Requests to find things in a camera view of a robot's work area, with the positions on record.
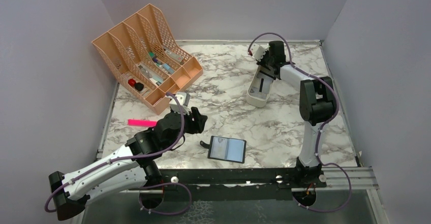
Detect black leather card holder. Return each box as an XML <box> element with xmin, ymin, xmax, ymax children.
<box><xmin>199</xmin><ymin>136</ymin><xmax>247</xmax><ymax>164</ymax></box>

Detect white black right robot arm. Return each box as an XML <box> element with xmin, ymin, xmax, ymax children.
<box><xmin>249</xmin><ymin>41</ymin><xmax>339</xmax><ymax>187</ymax></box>

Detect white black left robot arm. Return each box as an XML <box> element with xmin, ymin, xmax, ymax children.
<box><xmin>45</xmin><ymin>107</ymin><xmax>208</xmax><ymax>221</ymax></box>

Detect cream oblong plastic tray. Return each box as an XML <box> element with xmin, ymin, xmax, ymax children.
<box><xmin>246</xmin><ymin>66</ymin><xmax>274</xmax><ymax>108</ymax></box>

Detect pink rectangular bar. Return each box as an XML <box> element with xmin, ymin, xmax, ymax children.
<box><xmin>128</xmin><ymin>119</ymin><xmax>157</xmax><ymax>127</ymax></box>

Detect teal pens in organizer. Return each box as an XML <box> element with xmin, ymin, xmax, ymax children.
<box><xmin>148</xmin><ymin>52</ymin><xmax>175</xmax><ymax>74</ymax></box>

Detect black round item in organizer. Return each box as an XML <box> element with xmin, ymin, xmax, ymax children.
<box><xmin>134</xmin><ymin>82</ymin><xmax>144</xmax><ymax>92</ymax></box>

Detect grey device in organizer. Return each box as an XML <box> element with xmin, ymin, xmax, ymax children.
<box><xmin>163</xmin><ymin>46</ymin><xmax>184</xmax><ymax>65</ymax></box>

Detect red round item in organizer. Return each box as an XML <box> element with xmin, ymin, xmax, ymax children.
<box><xmin>128</xmin><ymin>79</ymin><xmax>136</xmax><ymax>87</ymax></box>

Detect peach plastic file organizer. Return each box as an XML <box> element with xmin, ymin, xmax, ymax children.
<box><xmin>92</xmin><ymin>4</ymin><xmax>203</xmax><ymax>114</ymax></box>

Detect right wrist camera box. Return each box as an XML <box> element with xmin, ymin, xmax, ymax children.
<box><xmin>249</xmin><ymin>43</ymin><xmax>268</xmax><ymax>61</ymax></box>

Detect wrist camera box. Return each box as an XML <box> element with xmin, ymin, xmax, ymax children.
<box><xmin>249</xmin><ymin>43</ymin><xmax>268</xmax><ymax>61</ymax></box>
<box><xmin>169</xmin><ymin>92</ymin><xmax>191</xmax><ymax>114</ymax></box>

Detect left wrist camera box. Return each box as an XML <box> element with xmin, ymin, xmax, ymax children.
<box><xmin>169</xmin><ymin>92</ymin><xmax>191</xmax><ymax>114</ymax></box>

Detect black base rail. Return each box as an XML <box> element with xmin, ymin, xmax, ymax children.
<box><xmin>145</xmin><ymin>168</ymin><xmax>327</xmax><ymax>201</ymax></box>

